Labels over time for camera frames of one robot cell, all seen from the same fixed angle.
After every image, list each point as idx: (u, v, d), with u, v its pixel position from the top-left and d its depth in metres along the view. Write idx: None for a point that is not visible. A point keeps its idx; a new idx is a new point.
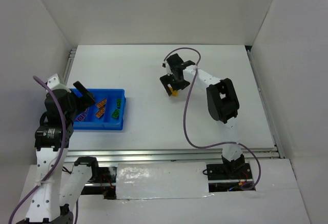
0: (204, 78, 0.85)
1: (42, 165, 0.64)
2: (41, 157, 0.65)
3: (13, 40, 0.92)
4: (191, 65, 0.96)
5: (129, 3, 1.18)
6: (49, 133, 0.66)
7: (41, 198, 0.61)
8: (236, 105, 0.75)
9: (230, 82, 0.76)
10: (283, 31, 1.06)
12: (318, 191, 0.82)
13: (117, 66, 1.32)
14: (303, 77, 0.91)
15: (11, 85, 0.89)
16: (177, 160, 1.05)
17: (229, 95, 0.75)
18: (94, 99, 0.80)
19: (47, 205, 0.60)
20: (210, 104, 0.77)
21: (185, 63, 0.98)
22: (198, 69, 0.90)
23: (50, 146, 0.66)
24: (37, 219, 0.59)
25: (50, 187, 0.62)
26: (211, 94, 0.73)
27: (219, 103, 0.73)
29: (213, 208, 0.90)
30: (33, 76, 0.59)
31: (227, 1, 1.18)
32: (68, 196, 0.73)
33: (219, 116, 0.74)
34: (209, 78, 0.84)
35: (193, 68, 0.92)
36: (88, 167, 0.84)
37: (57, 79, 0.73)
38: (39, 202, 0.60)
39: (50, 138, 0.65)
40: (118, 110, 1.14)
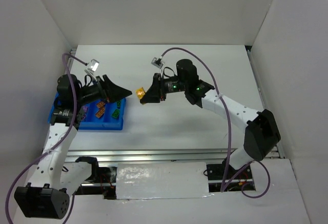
0: (236, 110, 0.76)
1: (53, 137, 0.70)
2: (54, 129, 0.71)
3: (13, 41, 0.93)
4: (210, 92, 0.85)
5: (129, 3, 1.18)
6: (64, 113, 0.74)
7: (46, 164, 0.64)
8: (277, 138, 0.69)
9: (270, 114, 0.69)
10: (283, 31, 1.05)
12: (318, 191, 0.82)
13: (118, 67, 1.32)
14: (303, 76, 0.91)
15: (11, 84, 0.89)
16: (177, 160, 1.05)
17: (271, 128, 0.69)
18: (118, 92, 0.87)
19: (50, 172, 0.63)
20: (249, 143, 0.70)
21: (201, 87, 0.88)
22: (222, 96, 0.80)
23: (63, 122, 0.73)
24: (38, 184, 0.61)
25: (57, 156, 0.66)
26: (254, 135, 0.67)
27: (262, 142, 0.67)
29: (213, 208, 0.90)
30: (64, 53, 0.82)
31: (226, 1, 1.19)
32: (67, 182, 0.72)
33: (261, 154, 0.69)
34: (242, 110, 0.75)
35: (216, 95, 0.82)
36: (88, 164, 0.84)
37: (96, 65, 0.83)
38: (43, 169, 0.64)
39: (64, 117, 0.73)
40: (118, 110, 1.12)
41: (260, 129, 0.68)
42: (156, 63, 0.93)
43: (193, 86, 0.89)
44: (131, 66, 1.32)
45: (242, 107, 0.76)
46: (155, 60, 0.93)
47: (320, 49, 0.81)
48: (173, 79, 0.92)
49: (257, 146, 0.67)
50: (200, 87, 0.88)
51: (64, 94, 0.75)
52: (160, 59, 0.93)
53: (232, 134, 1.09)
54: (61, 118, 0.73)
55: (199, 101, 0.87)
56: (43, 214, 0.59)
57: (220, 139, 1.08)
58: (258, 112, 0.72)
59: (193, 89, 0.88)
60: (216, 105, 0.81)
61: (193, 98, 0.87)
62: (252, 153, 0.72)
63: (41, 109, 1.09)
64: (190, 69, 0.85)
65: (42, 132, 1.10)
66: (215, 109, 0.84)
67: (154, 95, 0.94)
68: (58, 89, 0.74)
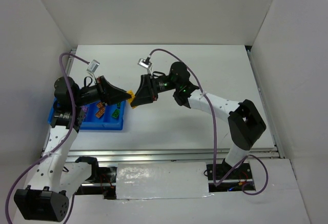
0: (218, 104, 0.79)
1: (53, 140, 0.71)
2: (54, 133, 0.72)
3: (13, 41, 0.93)
4: (195, 91, 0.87)
5: (129, 3, 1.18)
6: (64, 116, 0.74)
7: (46, 167, 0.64)
8: (263, 126, 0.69)
9: (250, 103, 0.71)
10: (283, 30, 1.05)
12: (318, 191, 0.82)
13: (117, 66, 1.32)
14: (303, 76, 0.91)
15: (11, 84, 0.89)
16: (177, 160, 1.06)
17: (254, 117, 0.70)
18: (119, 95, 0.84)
19: (50, 175, 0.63)
20: (236, 134, 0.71)
21: (187, 89, 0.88)
22: (206, 94, 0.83)
23: (63, 125, 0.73)
24: (38, 187, 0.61)
25: (57, 159, 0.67)
26: (236, 123, 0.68)
27: (247, 131, 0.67)
29: (213, 208, 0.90)
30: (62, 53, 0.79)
31: (227, 1, 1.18)
32: (67, 185, 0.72)
33: (247, 143, 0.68)
34: (225, 103, 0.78)
35: (200, 93, 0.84)
36: (88, 164, 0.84)
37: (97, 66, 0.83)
38: (43, 171, 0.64)
39: (65, 119, 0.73)
40: (118, 110, 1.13)
41: (242, 119, 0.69)
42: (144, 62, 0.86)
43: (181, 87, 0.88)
44: (131, 66, 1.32)
45: (224, 101, 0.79)
46: (144, 60, 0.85)
47: (320, 49, 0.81)
48: (162, 79, 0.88)
49: (241, 134, 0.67)
50: (185, 87, 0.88)
51: (63, 98, 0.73)
52: (148, 58, 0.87)
53: None
54: (62, 121, 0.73)
55: (186, 103, 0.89)
56: (43, 217, 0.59)
57: (220, 139, 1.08)
58: (239, 103, 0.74)
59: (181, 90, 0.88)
60: (201, 103, 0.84)
61: (181, 100, 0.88)
62: (241, 144, 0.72)
63: (41, 109, 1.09)
64: (185, 75, 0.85)
65: (42, 132, 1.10)
66: (201, 107, 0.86)
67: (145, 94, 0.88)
68: (55, 94, 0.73)
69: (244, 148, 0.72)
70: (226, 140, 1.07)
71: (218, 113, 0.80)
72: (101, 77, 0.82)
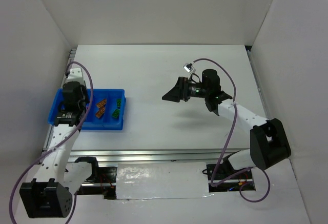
0: (245, 116, 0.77)
1: (57, 137, 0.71)
2: (58, 129, 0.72)
3: (14, 41, 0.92)
4: (228, 100, 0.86)
5: (129, 3, 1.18)
6: (68, 117, 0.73)
7: (50, 161, 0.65)
8: (286, 151, 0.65)
9: (279, 123, 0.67)
10: (284, 30, 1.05)
12: (318, 191, 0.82)
13: (118, 66, 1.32)
14: (303, 76, 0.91)
15: (11, 84, 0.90)
16: (177, 160, 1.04)
17: (280, 139, 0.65)
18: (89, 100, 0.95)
19: (55, 168, 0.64)
20: (253, 150, 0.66)
21: (220, 96, 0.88)
22: (237, 104, 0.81)
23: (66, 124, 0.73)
24: (43, 179, 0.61)
25: (61, 154, 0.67)
26: (258, 138, 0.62)
27: (267, 149, 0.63)
29: (213, 208, 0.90)
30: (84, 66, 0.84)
31: (227, 1, 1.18)
32: (69, 182, 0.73)
33: (263, 160, 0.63)
34: (251, 117, 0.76)
35: (230, 102, 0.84)
36: (88, 163, 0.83)
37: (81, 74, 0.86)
38: (48, 165, 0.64)
39: (67, 120, 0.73)
40: (118, 110, 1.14)
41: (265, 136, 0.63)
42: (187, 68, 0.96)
43: (213, 94, 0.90)
44: (131, 66, 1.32)
45: (252, 115, 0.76)
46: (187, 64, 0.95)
47: (320, 49, 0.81)
48: (195, 84, 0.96)
49: (260, 149, 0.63)
50: (219, 95, 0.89)
51: (69, 97, 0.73)
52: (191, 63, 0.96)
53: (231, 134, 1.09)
54: (65, 121, 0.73)
55: (216, 109, 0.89)
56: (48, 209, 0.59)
57: (220, 139, 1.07)
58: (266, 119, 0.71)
59: (213, 97, 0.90)
60: (229, 112, 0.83)
61: (211, 105, 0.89)
62: (255, 159, 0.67)
63: (41, 109, 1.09)
64: (214, 78, 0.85)
65: (42, 132, 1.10)
66: (229, 117, 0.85)
67: (176, 94, 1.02)
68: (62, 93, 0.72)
69: (259, 166, 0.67)
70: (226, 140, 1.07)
71: (244, 125, 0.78)
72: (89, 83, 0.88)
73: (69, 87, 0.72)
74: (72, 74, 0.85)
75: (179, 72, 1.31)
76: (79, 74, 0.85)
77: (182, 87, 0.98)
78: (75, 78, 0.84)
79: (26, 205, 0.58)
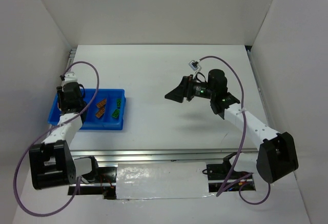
0: (254, 127, 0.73)
1: (63, 119, 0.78)
2: (64, 115, 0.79)
3: (13, 41, 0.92)
4: (235, 104, 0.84)
5: (129, 3, 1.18)
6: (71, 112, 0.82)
7: (58, 130, 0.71)
8: (294, 166, 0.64)
9: (289, 137, 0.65)
10: (284, 30, 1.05)
12: (318, 191, 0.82)
13: (118, 67, 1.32)
14: (303, 76, 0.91)
15: (11, 84, 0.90)
16: (177, 160, 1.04)
17: (289, 154, 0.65)
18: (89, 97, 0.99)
19: (62, 134, 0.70)
20: (262, 163, 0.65)
21: (227, 99, 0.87)
22: (245, 111, 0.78)
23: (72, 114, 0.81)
24: (51, 141, 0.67)
25: (68, 127, 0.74)
26: (268, 153, 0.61)
27: (275, 164, 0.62)
29: (213, 208, 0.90)
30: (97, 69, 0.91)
31: (227, 1, 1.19)
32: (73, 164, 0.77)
33: (271, 175, 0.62)
34: (262, 128, 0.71)
35: (238, 108, 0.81)
36: (88, 158, 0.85)
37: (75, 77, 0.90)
38: (56, 133, 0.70)
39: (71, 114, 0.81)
40: (118, 110, 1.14)
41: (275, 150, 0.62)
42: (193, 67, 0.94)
43: (220, 96, 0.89)
44: (131, 66, 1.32)
45: (263, 125, 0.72)
46: (193, 63, 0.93)
47: (320, 49, 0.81)
48: (200, 84, 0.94)
49: (268, 164, 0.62)
50: (226, 98, 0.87)
51: (70, 96, 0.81)
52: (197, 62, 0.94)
53: (231, 134, 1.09)
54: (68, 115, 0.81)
55: (221, 112, 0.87)
56: (52, 173, 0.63)
57: (220, 139, 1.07)
58: (278, 133, 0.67)
59: (219, 99, 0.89)
60: (237, 118, 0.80)
61: (216, 107, 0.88)
62: (262, 170, 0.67)
63: (41, 109, 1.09)
64: (221, 79, 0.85)
65: (42, 132, 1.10)
66: (236, 123, 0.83)
67: (178, 94, 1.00)
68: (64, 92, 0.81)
69: (265, 179, 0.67)
70: (226, 140, 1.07)
71: (251, 135, 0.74)
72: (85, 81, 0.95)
73: (69, 87, 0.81)
74: (67, 77, 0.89)
75: (179, 72, 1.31)
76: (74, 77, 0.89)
77: (186, 87, 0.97)
78: (70, 80, 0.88)
79: (33, 170, 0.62)
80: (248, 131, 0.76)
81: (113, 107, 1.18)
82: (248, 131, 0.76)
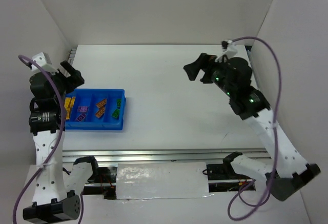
0: (256, 167, 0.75)
1: (42, 149, 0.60)
2: (39, 141, 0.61)
3: (14, 40, 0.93)
4: (265, 110, 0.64)
5: (129, 3, 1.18)
6: (44, 117, 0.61)
7: (45, 179, 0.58)
8: None
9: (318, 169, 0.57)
10: (284, 30, 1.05)
12: (317, 191, 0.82)
13: (117, 67, 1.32)
14: (303, 76, 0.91)
15: (11, 84, 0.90)
16: (177, 160, 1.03)
17: None
18: (83, 79, 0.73)
19: (53, 186, 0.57)
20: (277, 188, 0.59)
21: (255, 100, 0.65)
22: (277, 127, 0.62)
23: (47, 129, 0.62)
24: (45, 201, 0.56)
25: (54, 168, 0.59)
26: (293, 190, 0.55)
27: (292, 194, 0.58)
29: (213, 208, 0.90)
30: (20, 56, 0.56)
31: (227, 1, 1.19)
32: (73, 184, 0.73)
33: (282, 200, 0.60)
34: (263, 166, 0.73)
35: (269, 121, 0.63)
36: (88, 163, 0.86)
37: (43, 59, 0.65)
38: (44, 184, 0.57)
39: (46, 122, 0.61)
40: (118, 110, 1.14)
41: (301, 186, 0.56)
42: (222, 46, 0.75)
43: (244, 93, 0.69)
44: (131, 66, 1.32)
45: (292, 150, 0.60)
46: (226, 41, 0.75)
47: (320, 49, 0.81)
48: (218, 68, 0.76)
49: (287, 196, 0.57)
50: (254, 98, 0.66)
51: (42, 93, 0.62)
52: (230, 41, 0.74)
53: (231, 135, 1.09)
54: (42, 125, 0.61)
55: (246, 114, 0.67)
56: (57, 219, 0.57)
57: (220, 139, 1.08)
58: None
59: (245, 98, 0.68)
60: (263, 133, 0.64)
61: (239, 107, 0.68)
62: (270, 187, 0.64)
63: None
64: (246, 71, 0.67)
65: None
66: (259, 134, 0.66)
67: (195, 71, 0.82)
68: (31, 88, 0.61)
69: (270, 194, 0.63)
70: (226, 140, 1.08)
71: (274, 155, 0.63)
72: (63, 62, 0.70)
73: (37, 82, 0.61)
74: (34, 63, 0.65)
75: (178, 72, 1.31)
76: (43, 61, 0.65)
77: (201, 66, 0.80)
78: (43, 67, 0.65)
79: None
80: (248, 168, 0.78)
81: (113, 107, 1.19)
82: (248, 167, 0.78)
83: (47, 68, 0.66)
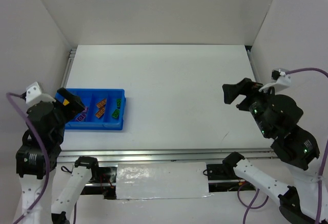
0: (266, 184, 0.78)
1: (27, 192, 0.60)
2: (25, 184, 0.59)
3: (14, 40, 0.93)
4: (314, 160, 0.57)
5: (130, 3, 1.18)
6: (31, 160, 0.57)
7: None
8: None
9: None
10: (284, 30, 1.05)
12: None
13: (118, 67, 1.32)
14: (303, 76, 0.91)
15: (12, 84, 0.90)
16: (177, 160, 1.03)
17: None
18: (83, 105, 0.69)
19: None
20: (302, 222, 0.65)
21: (308, 150, 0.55)
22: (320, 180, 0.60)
23: (34, 174, 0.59)
24: None
25: (39, 214, 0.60)
26: None
27: None
29: (213, 208, 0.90)
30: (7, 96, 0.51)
31: (227, 1, 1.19)
32: (66, 202, 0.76)
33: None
34: (273, 184, 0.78)
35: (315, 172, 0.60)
36: (88, 169, 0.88)
37: (37, 89, 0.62)
38: None
39: (32, 166, 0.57)
40: (118, 110, 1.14)
41: None
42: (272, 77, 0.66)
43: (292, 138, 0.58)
44: (131, 66, 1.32)
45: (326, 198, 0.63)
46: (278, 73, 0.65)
47: (320, 49, 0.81)
48: (260, 99, 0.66)
49: None
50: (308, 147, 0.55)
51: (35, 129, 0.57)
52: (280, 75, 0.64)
53: (231, 135, 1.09)
54: (28, 168, 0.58)
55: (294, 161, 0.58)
56: None
57: (220, 140, 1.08)
58: (289, 187, 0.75)
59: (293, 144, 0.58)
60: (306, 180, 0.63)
61: (287, 155, 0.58)
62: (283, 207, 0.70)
63: None
64: (295, 116, 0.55)
65: None
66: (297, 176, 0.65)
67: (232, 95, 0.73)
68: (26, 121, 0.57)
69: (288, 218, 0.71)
70: (226, 140, 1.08)
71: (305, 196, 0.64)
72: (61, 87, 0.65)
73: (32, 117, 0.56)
74: (28, 95, 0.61)
75: (178, 72, 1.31)
76: (37, 92, 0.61)
77: (241, 92, 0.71)
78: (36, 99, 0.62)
79: None
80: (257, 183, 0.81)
81: (113, 107, 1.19)
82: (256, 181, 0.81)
83: (43, 97, 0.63)
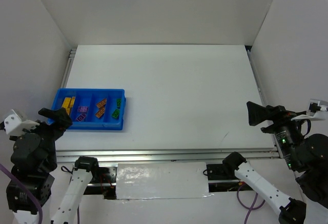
0: (268, 193, 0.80)
1: None
2: (21, 219, 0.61)
3: (14, 40, 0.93)
4: None
5: (130, 3, 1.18)
6: (21, 197, 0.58)
7: None
8: None
9: None
10: (283, 31, 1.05)
12: None
13: (118, 66, 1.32)
14: (302, 77, 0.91)
15: (11, 84, 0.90)
16: (176, 160, 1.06)
17: None
18: (69, 120, 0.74)
19: None
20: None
21: None
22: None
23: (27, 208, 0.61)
24: None
25: None
26: None
27: None
29: (213, 208, 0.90)
30: None
31: (226, 1, 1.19)
32: (68, 211, 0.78)
33: None
34: (275, 194, 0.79)
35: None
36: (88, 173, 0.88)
37: (16, 118, 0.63)
38: None
39: (23, 201, 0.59)
40: (118, 110, 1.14)
41: None
42: (310, 109, 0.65)
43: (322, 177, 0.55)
44: (131, 66, 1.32)
45: None
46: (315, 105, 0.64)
47: (320, 49, 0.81)
48: (291, 130, 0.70)
49: None
50: None
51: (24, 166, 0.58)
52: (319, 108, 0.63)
53: (231, 135, 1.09)
54: (20, 203, 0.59)
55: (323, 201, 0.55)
56: None
57: (220, 139, 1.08)
58: (291, 199, 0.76)
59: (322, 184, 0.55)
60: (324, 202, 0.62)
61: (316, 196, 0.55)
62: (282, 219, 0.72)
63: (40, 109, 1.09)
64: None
65: None
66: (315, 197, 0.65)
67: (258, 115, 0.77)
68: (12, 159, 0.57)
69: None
70: (226, 140, 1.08)
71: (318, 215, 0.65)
72: (43, 109, 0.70)
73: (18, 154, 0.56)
74: (7, 124, 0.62)
75: (179, 72, 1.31)
76: (16, 120, 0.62)
77: (271, 117, 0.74)
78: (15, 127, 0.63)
79: None
80: (259, 191, 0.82)
81: (113, 107, 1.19)
82: (259, 189, 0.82)
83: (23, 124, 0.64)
